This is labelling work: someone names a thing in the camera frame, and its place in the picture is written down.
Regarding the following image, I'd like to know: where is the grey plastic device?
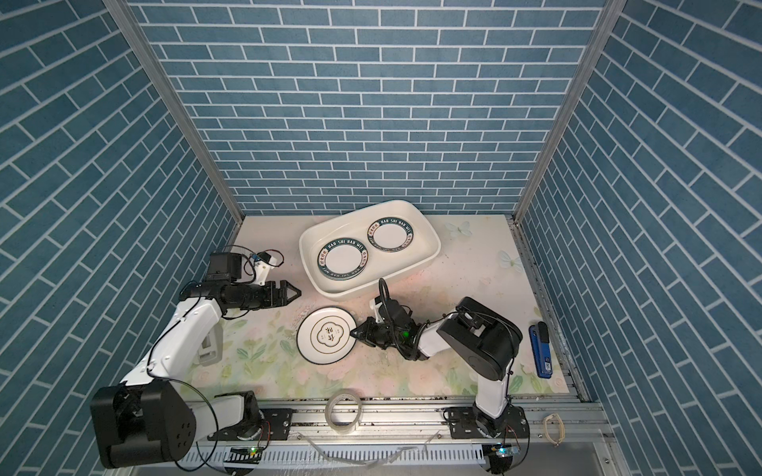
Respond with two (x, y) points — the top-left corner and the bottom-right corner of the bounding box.
(198, 323), (223, 366)

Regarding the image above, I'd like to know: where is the clear tape roll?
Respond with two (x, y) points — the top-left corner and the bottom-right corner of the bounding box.
(323, 389), (363, 436)

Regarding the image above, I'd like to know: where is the floral table mat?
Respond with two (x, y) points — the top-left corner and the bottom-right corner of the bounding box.
(177, 213), (570, 401)

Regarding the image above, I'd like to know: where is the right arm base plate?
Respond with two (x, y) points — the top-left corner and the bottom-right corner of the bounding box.
(443, 405), (530, 440)

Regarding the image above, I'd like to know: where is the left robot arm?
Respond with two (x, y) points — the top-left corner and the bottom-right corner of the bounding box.
(90, 245), (301, 469)

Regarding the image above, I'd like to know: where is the white cloud-pattern plate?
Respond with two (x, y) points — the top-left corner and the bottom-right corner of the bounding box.
(296, 307), (356, 366)

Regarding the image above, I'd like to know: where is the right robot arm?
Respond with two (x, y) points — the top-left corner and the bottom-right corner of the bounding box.
(349, 296), (530, 440)

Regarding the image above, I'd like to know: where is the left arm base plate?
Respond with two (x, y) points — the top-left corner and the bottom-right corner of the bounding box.
(206, 408), (294, 443)

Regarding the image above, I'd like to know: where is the aluminium rail frame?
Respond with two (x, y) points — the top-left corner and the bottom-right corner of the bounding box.
(112, 397), (626, 476)

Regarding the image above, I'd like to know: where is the green rimmed plate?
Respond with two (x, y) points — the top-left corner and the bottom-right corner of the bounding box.
(317, 237), (369, 281)
(366, 216), (415, 253)

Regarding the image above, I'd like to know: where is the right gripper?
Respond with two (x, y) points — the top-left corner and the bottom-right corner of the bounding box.
(347, 316), (404, 351)

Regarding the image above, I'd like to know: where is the white plastic bin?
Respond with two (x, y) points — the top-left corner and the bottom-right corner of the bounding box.
(299, 200), (442, 301)

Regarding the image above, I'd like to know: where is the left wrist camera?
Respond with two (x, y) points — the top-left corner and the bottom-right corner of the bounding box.
(249, 249), (285, 286)

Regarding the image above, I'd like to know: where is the blue black stapler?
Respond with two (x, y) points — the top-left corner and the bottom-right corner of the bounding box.
(529, 321), (553, 379)

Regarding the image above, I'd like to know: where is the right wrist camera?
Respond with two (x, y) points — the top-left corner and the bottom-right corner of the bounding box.
(369, 297), (412, 326)

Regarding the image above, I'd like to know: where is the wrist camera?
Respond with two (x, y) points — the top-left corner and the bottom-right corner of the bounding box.
(249, 249), (285, 286)
(369, 297), (412, 326)

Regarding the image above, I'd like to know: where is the beige rubber band loop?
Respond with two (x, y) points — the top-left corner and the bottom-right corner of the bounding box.
(542, 413), (566, 447)

